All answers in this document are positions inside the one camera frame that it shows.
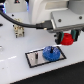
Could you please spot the left metal peg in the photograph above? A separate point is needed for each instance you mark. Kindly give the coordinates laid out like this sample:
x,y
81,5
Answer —
x,y
35,55

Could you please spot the black framed peg base plate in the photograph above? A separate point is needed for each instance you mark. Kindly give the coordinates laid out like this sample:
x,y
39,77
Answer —
x,y
32,62

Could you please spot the beige electrical connector block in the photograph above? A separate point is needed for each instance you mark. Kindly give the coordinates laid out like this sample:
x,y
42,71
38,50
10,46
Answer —
x,y
19,30

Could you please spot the red gear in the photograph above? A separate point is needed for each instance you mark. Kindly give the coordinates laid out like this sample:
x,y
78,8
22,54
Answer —
x,y
67,39

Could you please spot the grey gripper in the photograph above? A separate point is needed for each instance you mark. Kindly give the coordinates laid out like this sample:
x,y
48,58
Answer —
x,y
65,20

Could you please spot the blue gear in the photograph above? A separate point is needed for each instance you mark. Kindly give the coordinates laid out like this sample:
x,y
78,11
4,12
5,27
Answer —
x,y
51,57

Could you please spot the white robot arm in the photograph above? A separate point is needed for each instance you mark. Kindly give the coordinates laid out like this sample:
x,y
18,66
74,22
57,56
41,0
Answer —
x,y
40,12

